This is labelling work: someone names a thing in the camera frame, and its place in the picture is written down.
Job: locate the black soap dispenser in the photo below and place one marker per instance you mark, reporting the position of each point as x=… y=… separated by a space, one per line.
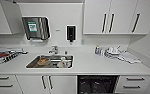
x=71 y=33

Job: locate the white cup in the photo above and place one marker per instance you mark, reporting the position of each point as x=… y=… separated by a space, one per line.
x=62 y=62

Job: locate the white under-sink cabinet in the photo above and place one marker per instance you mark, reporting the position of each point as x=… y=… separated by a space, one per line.
x=61 y=86

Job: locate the chrome faucet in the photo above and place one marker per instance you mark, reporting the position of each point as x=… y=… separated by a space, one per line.
x=53 y=50

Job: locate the steel paper towel dispenser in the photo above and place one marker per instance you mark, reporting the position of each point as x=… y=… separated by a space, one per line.
x=36 y=28

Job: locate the white wall cabinet three doors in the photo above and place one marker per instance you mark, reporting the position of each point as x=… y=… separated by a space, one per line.
x=96 y=16

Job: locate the stainless steel dishwasher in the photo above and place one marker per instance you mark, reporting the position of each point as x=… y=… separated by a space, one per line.
x=97 y=85

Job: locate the white drawer stack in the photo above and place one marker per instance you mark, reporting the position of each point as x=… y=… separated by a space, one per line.
x=134 y=83
x=4 y=86

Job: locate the white wall outlet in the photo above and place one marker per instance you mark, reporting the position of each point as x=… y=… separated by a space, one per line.
x=82 y=41

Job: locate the orange bowl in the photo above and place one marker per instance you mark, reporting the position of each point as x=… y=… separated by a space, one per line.
x=43 y=61

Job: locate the small wall label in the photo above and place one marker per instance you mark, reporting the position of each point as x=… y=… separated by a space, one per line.
x=57 y=29

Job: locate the blue dish soap bottle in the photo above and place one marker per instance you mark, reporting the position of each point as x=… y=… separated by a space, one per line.
x=97 y=50

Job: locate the steel kitchen sink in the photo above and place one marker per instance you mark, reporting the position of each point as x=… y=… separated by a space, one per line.
x=32 y=63

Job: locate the small white bottle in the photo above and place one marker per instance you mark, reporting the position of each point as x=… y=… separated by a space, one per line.
x=102 y=52

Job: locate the white dish towel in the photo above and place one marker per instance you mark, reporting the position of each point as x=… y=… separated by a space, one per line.
x=129 y=58

